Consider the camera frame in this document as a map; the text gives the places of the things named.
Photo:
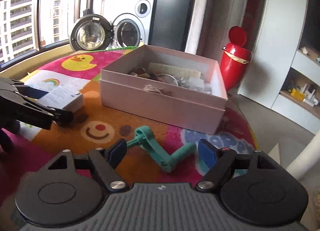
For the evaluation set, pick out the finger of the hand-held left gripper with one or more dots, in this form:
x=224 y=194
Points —
x=37 y=114
x=35 y=93

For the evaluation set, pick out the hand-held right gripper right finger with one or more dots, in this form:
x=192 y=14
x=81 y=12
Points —
x=207 y=154

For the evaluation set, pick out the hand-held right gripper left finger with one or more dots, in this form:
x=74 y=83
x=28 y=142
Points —
x=117 y=154

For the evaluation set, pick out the white cardboard box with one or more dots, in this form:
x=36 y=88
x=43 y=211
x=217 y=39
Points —
x=67 y=98

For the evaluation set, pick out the pink cardboard box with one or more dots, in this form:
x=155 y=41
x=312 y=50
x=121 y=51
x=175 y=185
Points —
x=162 y=108

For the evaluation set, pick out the clear plastic bag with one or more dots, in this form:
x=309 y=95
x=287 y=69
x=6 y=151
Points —
x=183 y=82

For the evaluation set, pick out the cartoon printed play mat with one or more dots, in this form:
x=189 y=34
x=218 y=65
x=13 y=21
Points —
x=140 y=164

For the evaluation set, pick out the window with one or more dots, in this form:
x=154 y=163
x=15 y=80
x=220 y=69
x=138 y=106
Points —
x=25 y=8

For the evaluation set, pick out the red trash bin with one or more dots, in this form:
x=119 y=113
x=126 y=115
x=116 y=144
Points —
x=232 y=68

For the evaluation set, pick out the yellow small box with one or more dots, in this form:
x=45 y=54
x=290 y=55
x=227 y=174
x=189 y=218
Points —
x=297 y=94

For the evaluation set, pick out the white router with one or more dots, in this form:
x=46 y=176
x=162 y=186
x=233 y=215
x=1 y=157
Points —
x=311 y=95

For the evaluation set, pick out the silver washing machine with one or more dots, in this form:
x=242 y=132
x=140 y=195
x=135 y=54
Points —
x=130 y=8

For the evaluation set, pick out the white shelf cabinet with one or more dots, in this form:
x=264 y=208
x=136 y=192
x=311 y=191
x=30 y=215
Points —
x=275 y=45

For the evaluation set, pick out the dark grey tall cabinet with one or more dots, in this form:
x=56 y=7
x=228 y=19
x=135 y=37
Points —
x=175 y=8

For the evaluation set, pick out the red wall banner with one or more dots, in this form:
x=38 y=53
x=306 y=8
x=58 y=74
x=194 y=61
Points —
x=253 y=13

